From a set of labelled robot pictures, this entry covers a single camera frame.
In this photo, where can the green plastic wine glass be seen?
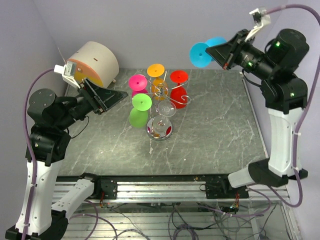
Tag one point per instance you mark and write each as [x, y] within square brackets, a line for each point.
[139, 116]

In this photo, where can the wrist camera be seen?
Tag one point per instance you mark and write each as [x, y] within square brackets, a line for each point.
[261, 19]
[67, 73]

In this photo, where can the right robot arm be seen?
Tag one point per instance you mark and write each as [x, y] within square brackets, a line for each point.
[285, 98]

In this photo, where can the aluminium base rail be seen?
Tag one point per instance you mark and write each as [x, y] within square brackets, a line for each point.
[117, 191]

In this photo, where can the clear wine glass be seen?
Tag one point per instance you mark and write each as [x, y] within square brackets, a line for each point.
[161, 124]

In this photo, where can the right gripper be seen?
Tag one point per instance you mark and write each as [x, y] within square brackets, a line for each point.
[226, 55]

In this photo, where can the red plastic wine glass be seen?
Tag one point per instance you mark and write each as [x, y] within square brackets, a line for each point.
[178, 94]

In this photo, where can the blue plastic wine glass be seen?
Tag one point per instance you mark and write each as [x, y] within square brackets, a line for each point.
[197, 54]

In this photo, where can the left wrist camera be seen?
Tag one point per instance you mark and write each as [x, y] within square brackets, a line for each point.
[67, 73]

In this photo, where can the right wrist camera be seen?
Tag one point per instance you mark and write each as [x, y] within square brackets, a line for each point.
[261, 19]

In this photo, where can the pink plastic wine glass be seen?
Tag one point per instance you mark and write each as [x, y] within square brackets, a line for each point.
[138, 83]

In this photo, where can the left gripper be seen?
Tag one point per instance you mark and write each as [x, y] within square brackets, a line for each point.
[100, 99]

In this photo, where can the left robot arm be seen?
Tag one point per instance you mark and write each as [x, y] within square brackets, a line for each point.
[47, 142]

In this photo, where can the chrome wine glass rack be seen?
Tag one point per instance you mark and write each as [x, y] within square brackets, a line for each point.
[149, 124]

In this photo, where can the orange plastic wine glass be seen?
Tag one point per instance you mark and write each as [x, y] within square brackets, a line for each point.
[156, 75]

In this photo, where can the round mini drawer cabinet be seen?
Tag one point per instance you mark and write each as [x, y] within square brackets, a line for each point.
[95, 62]

